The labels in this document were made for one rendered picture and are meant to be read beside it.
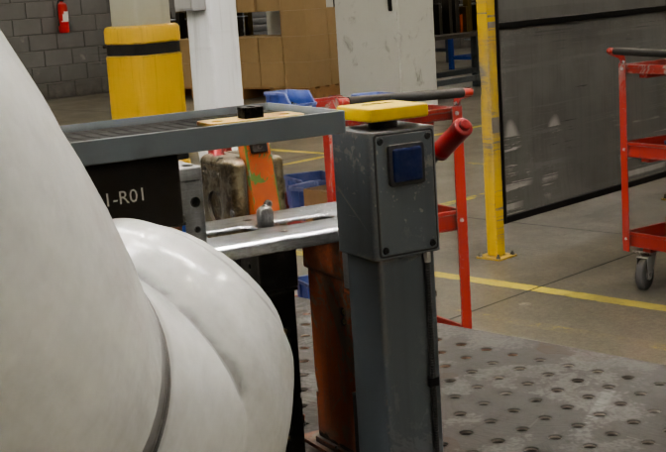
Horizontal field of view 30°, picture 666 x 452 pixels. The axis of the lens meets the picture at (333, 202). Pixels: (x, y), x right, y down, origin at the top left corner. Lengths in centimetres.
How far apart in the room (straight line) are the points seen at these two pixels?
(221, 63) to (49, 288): 499
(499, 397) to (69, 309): 139
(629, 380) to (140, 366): 141
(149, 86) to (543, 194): 332
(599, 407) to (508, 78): 420
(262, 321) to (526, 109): 541
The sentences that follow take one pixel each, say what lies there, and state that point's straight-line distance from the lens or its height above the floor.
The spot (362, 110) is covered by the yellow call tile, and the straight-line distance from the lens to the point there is 107.
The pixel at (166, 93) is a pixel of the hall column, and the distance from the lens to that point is 852.
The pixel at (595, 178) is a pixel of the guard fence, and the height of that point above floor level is 23.
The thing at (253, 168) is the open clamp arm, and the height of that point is 105.
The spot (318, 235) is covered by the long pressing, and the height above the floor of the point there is 100.
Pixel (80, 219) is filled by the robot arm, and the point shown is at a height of 120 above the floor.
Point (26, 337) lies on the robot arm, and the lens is 35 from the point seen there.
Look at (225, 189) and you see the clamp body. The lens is 158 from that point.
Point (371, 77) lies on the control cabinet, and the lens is 1173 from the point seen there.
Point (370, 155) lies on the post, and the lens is 106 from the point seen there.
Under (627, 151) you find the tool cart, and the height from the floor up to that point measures 56.
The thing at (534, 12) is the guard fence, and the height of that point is 110.
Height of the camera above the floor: 126
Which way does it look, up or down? 10 degrees down
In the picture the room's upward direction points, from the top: 4 degrees counter-clockwise
